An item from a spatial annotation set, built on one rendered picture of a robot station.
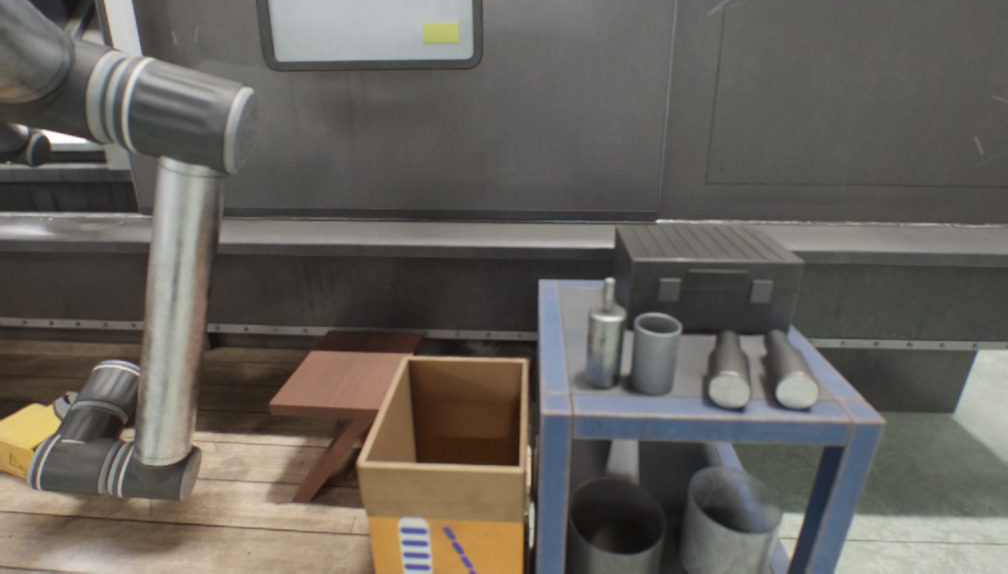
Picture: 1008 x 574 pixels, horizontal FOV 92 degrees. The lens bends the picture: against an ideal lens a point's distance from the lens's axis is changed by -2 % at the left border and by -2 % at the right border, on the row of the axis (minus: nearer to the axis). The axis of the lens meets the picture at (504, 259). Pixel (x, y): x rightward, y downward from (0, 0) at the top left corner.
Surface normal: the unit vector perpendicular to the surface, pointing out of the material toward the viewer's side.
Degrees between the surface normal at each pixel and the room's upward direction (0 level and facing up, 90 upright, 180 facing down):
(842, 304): 90
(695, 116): 87
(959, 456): 0
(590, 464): 0
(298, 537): 0
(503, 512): 90
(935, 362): 90
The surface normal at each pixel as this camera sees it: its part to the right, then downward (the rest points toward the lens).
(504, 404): -0.05, 0.36
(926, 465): 0.00, -0.93
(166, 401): 0.45, 0.41
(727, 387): -0.37, 0.33
